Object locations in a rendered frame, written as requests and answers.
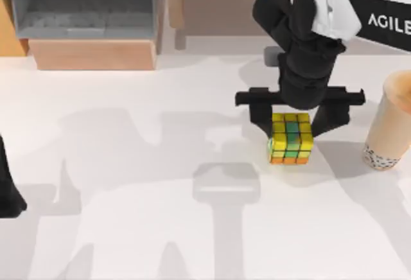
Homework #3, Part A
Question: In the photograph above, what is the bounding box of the milk tea cup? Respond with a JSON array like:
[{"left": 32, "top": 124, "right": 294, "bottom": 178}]
[{"left": 362, "top": 70, "right": 411, "bottom": 171}]

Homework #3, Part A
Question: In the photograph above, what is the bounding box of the multicoloured puzzle cube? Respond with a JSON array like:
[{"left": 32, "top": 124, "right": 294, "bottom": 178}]
[{"left": 267, "top": 112, "right": 314, "bottom": 166}]

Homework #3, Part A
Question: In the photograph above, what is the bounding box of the pale wooden drawer front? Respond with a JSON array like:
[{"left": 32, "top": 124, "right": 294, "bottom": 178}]
[{"left": 28, "top": 38, "right": 159, "bottom": 71}]

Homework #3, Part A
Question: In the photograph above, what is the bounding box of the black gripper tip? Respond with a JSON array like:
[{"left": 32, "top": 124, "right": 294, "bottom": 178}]
[{"left": 0, "top": 134, "right": 28, "bottom": 219}]

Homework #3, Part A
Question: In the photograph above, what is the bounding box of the wooden cupboard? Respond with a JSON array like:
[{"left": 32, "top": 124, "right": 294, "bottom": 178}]
[{"left": 0, "top": 0, "right": 33, "bottom": 58}]

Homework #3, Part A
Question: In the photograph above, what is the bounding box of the pale grey rounded box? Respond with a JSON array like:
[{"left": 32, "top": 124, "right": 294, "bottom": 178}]
[{"left": 263, "top": 46, "right": 281, "bottom": 67}]

